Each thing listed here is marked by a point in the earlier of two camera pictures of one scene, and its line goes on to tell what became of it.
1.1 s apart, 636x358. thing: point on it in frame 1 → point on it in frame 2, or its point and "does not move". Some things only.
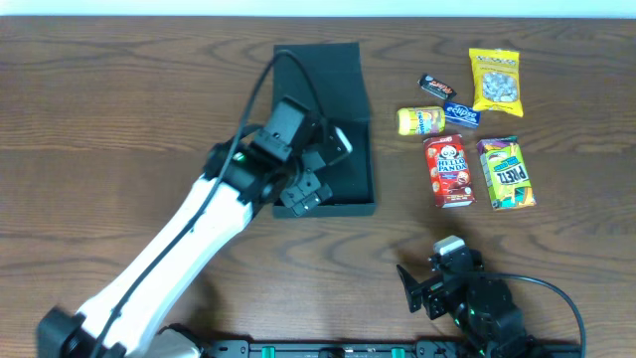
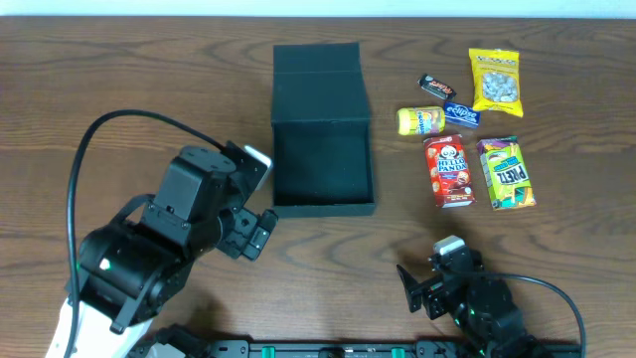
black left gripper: x=305 y=191 → x=249 y=232
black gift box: x=337 y=77 does not move
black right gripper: x=429 y=290 does not move
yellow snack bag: x=497 y=81 does not move
